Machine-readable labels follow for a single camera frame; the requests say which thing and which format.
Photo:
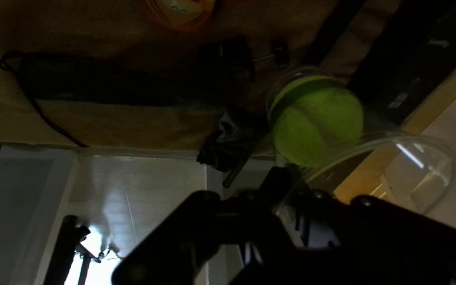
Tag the beige towel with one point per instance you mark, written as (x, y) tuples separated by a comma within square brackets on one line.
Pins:
[(106, 31)]

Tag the orange toy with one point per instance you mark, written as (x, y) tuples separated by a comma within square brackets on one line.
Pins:
[(180, 9)]

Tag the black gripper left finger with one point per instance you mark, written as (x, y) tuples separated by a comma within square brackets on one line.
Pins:
[(205, 237)]

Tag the black crumpled bag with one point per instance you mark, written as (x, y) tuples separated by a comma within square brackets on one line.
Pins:
[(232, 142)]

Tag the yellow-green tennis ball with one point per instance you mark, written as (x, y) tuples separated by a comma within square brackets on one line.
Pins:
[(316, 120)]

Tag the black metal stand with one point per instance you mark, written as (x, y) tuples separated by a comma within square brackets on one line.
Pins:
[(69, 247)]

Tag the black slim bar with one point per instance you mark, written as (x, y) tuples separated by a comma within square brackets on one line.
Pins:
[(335, 28)]

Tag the clear plastic cup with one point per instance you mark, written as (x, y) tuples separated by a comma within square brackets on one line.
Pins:
[(422, 174)]

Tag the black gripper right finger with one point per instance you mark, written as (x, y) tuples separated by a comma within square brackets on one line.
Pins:
[(386, 247)]

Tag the black long box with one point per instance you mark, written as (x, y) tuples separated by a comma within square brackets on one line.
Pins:
[(422, 57)]

